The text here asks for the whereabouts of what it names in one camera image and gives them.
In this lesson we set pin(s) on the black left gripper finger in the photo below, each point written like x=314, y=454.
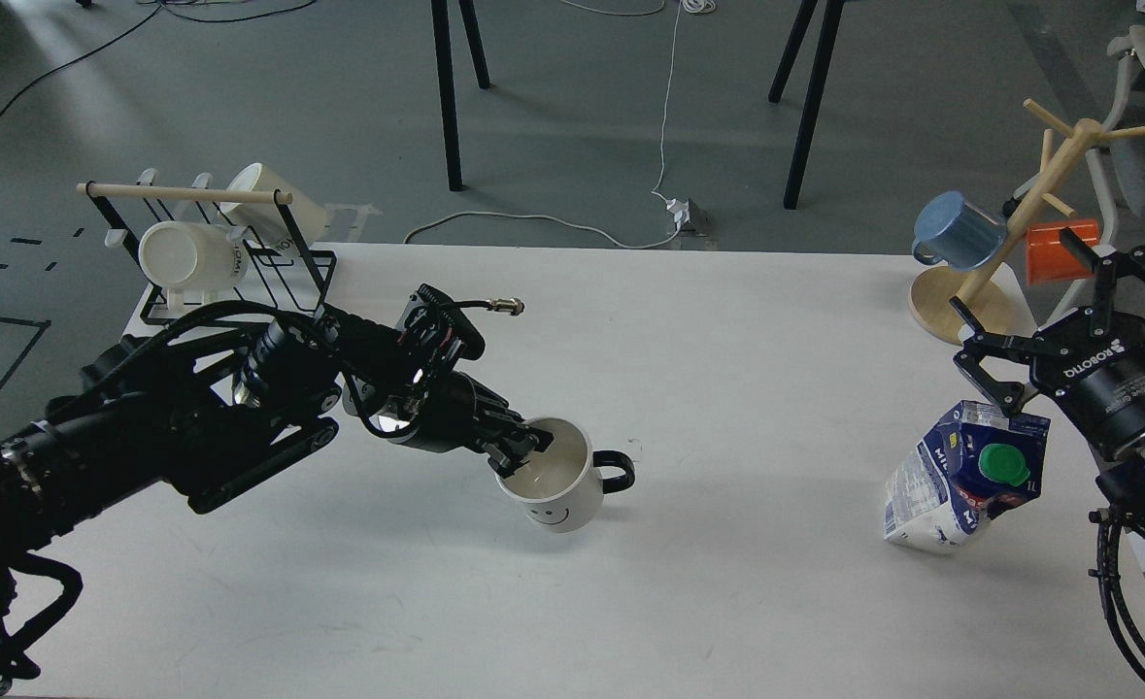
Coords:
x=506, y=457
x=513, y=427

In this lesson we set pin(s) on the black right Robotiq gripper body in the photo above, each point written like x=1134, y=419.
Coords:
x=1098, y=381

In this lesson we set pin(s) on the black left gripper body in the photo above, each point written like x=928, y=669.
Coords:
x=458, y=412

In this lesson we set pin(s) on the blue white milk carton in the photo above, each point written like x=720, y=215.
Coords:
x=974, y=464

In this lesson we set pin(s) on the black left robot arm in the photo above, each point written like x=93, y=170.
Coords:
x=222, y=399

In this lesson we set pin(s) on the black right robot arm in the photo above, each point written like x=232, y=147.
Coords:
x=1000, y=366

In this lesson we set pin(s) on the wooden mug tree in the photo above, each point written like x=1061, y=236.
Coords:
x=1063, y=149

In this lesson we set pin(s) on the orange mug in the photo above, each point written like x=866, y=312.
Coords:
x=1048, y=260

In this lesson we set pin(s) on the blue mug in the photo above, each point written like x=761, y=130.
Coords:
x=953, y=230

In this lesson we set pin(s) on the cream mug rear on rack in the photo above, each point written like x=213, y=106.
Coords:
x=265, y=218

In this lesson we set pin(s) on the cream mug on rack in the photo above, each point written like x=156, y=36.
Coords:
x=265, y=218
x=182, y=257

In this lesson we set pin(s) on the white power strip plug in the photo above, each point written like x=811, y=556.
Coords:
x=688, y=217

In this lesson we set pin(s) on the cream mug front on rack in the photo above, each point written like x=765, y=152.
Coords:
x=182, y=257

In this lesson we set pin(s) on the black table leg pair right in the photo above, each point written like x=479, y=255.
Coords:
x=815, y=90

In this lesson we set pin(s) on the black wire cup rack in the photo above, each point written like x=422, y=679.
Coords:
x=296, y=285

